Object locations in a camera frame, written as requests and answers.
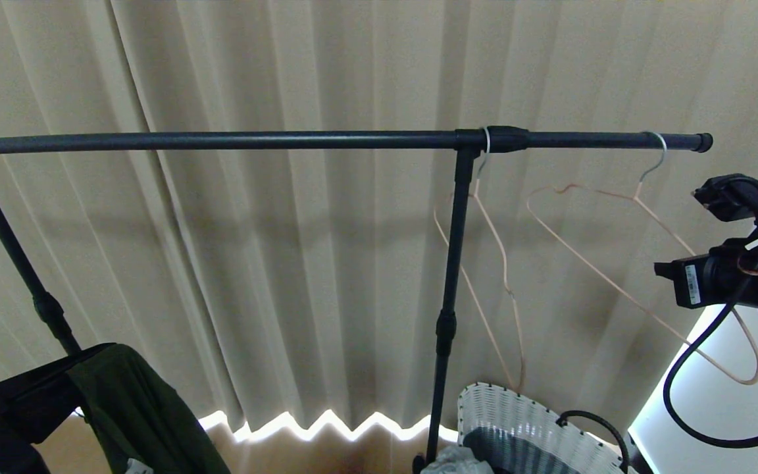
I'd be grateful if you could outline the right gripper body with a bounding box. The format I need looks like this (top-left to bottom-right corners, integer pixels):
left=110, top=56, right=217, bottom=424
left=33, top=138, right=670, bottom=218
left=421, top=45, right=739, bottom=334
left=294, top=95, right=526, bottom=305
left=654, top=238, right=758, bottom=321

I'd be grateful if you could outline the pink clothes hanger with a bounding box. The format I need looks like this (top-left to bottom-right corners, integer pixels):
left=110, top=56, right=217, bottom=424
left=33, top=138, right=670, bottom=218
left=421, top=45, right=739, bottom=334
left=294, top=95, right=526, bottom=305
left=433, top=128, right=526, bottom=396
left=526, top=132, right=758, bottom=386

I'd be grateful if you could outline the green long-sleeved shirt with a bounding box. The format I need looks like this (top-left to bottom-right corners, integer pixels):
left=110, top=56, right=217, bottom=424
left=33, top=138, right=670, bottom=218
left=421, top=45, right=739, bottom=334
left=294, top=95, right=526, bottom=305
left=66, top=344, right=232, bottom=474

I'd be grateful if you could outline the white laundry basket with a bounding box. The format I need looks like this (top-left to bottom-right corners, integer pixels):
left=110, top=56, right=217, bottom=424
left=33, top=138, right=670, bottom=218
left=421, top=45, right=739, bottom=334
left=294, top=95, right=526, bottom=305
left=456, top=382, right=631, bottom=474

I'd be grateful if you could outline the black clothes rack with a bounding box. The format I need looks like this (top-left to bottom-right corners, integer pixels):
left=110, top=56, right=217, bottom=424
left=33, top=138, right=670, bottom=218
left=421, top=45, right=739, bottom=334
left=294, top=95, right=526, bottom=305
left=0, top=125, right=713, bottom=474

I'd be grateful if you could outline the pale grey garment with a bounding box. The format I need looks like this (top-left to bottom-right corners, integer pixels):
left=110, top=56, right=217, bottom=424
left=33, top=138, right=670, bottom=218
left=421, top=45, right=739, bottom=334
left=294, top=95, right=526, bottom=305
left=418, top=444, right=495, bottom=474

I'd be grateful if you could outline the beige curtain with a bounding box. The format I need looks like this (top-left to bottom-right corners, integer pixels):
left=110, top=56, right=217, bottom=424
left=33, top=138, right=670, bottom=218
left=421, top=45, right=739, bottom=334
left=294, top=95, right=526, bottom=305
left=0, top=0, right=758, bottom=443

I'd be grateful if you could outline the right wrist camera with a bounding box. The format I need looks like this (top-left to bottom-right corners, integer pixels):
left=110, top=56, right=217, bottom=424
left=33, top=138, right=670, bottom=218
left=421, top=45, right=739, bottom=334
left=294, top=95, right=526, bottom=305
left=692, top=172, right=758, bottom=246

